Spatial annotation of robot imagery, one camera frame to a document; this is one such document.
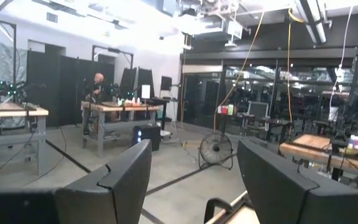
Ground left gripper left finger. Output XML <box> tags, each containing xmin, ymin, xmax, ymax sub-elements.
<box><xmin>54</xmin><ymin>139</ymin><xmax>152</xmax><ymax>224</ymax></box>

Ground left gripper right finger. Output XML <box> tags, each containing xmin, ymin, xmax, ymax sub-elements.
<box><xmin>237</xmin><ymin>138</ymin><xmax>358</xmax><ymax>224</ymax></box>

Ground black computer tower blue lights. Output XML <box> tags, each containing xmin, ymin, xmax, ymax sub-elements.
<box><xmin>131</xmin><ymin>124</ymin><xmax>162</xmax><ymax>152</ymax></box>

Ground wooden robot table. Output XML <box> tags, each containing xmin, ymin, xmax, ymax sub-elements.
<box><xmin>278</xmin><ymin>133</ymin><xmax>358</xmax><ymax>175</ymax></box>

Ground black floor fan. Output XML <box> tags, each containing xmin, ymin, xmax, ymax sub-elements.
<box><xmin>198</xmin><ymin>133</ymin><xmax>234</xmax><ymax>170</ymax></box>

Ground grey office chair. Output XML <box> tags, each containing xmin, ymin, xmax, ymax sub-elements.
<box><xmin>246</xmin><ymin>101</ymin><xmax>270</xmax><ymax>129</ymax></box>

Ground wooden workbench grey legs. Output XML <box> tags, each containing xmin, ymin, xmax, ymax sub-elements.
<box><xmin>0</xmin><ymin>101</ymin><xmax>50</xmax><ymax>177</ymax></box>
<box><xmin>80</xmin><ymin>100</ymin><xmax>161</xmax><ymax>158</ymax></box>

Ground white sign board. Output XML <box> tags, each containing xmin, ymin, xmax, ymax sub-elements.
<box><xmin>140</xmin><ymin>84</ymin><xmax>152</xmax><ymax>100</ymax></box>

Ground person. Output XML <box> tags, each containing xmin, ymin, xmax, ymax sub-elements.
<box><xmin>84</xmin><ymin>72</ymin><xmax>109</xmax><ymax>104</ymax></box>

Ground black partition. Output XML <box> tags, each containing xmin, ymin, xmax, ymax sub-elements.
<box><xmin>26</xmin><ymin>50</ymin><xmax>116</xmax><ymax>128</ymax></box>

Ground black monitor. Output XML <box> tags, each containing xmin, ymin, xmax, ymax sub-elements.
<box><xmin>160</xmin><ymin>75</ymin><xmax>173</xmax><ymax>91</ymax></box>

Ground ceiling air unit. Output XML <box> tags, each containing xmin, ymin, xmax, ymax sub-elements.
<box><xmin>178</xmin><ymin>14</ymin><xmax>244</xmax><ymax>42</ymax></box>

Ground black frame hook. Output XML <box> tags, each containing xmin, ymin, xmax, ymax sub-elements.
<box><xmin>203</xmin><ymin>198</ymin><xmax>234</xmax><ymax>224</ymax></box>

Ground hanging yellow cable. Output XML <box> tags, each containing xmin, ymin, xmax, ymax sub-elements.
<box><xmin>213</xmin><ymin>11</ymin><xmax>265</xmax><ymax>132</ymax></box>
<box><xmin>286</xmin><ymin>8</ymin><xmax>305</xmax><ymax>126</ymax></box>

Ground hanging white cable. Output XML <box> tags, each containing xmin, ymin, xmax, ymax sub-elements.
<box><xmin>328</xmin><ymin>5</ymin><xmax>354</xmax><ymax>116</ymax></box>

